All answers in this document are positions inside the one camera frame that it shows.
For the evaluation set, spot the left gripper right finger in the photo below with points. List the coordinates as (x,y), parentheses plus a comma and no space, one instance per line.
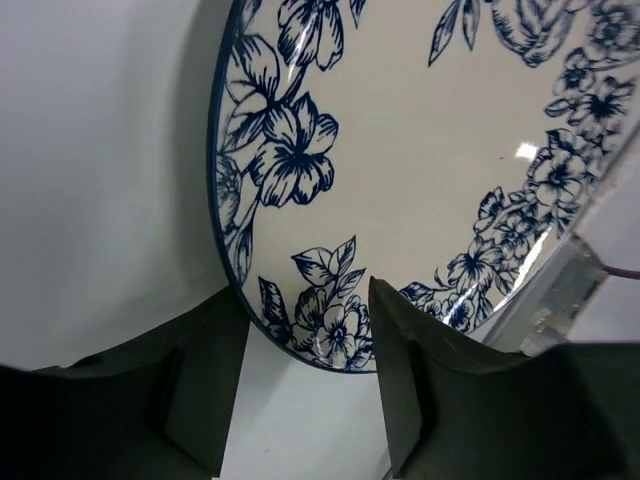
(456,409)

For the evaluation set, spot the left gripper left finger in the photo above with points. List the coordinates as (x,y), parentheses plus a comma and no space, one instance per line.
(156,407)

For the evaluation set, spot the blue floral plate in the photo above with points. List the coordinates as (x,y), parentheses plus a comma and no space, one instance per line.
(443,146)

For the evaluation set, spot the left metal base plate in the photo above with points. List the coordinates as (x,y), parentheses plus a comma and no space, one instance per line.
(542,312)

